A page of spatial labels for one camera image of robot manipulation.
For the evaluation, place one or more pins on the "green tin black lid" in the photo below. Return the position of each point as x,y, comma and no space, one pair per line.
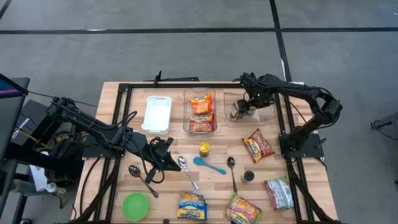
242,105

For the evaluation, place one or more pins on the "small white table sticker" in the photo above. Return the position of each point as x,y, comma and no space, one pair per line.
298,82

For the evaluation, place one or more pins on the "white plastic bin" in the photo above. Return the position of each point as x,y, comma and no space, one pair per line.
157,115

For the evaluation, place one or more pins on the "orange ramen noodle packet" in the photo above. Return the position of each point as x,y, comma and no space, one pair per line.
201,104

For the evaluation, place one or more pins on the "white paper sheet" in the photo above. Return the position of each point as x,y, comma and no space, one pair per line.
38,179

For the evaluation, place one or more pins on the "white green ramen packet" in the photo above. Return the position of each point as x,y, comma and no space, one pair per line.
280,193

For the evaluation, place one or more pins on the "black box white lettering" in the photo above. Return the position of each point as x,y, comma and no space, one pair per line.
26,119

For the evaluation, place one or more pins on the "blue ramen noodle packet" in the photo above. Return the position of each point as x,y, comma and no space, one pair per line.
192,208

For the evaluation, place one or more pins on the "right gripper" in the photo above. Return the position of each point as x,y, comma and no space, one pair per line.
259,99

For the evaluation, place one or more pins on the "green plastic bowl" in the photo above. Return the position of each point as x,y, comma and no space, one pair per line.
135,207

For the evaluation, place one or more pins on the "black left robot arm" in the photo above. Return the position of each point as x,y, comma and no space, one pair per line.
93,127

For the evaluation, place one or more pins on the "grey monitor blue screen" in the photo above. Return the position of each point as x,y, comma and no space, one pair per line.
12,124

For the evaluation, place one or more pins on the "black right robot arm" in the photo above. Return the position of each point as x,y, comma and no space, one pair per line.
298,90

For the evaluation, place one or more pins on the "wide clear plastic bin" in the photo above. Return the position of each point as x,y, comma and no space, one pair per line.
264,119

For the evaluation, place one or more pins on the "black-lid spice jar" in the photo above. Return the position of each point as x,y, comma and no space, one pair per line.
248,176

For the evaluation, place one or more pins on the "teal plastic spoon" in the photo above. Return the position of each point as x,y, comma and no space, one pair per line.
199,161

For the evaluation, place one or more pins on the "dark steel spoon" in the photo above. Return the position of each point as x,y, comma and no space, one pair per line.
134,171

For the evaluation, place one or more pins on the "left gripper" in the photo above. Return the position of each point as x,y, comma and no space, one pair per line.
154,152

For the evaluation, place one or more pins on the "yellow-lid spice jar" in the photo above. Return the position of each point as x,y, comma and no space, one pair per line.
204,148

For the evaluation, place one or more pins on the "red ramen noodle packet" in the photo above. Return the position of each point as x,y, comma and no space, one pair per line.
257,144
201,123

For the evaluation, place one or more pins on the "silver metal spoon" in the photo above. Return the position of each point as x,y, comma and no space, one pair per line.
183,162

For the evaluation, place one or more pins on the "narrow clear plastic bin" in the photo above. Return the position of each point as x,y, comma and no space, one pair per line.
186,105

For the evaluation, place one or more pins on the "glossy black spoon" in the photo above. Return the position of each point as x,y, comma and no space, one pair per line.
230,161

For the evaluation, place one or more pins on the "green-edged ramen noodle packet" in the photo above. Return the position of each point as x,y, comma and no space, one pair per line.
242,211

